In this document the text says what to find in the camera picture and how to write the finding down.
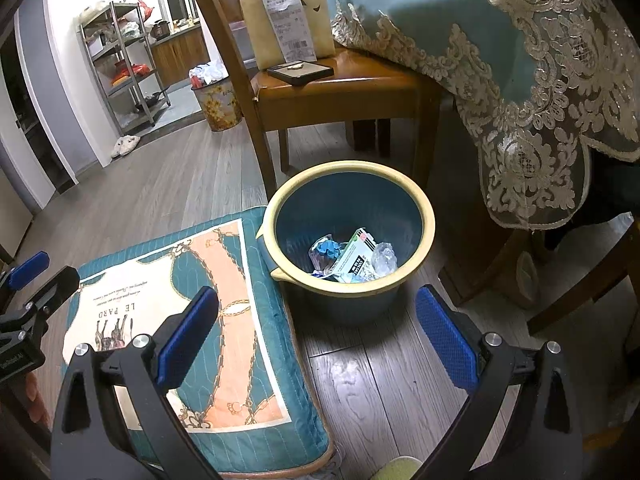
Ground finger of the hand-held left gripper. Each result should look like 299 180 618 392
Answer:
6 251 51 291
14 266 82 322

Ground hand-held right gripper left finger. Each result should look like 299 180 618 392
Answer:
50 286 221 480

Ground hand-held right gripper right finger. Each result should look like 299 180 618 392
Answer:
415 284 586 480

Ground clear plastic bag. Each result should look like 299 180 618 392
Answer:
370 241 399 278

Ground white green medicine box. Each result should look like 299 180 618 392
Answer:
330 227 378 283

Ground blue glove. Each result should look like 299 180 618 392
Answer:
317 237 346 261

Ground blue bin with yellow rim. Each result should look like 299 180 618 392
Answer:
256 161 437 328

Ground teal orange printed cushion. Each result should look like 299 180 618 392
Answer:
62 205 336 476

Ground yellow green object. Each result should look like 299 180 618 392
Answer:
372 456 426 480

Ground metal shelf rack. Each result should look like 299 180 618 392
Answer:
77 1 172 128

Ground floral waste bin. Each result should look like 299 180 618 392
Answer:
191 79 244 132

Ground wooden kitchen cabinet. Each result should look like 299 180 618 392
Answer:
150 25 211 88

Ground crumpled white plastic bags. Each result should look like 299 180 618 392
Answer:
188 61 232 88

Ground wooden chair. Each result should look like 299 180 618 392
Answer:
180 0 443 196

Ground black flat box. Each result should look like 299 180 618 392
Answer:
266 59 337 87

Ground brown paper bag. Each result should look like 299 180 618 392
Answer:
231 0 337 70

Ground teal lace tablecloth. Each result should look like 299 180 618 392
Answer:
320 0 640 233

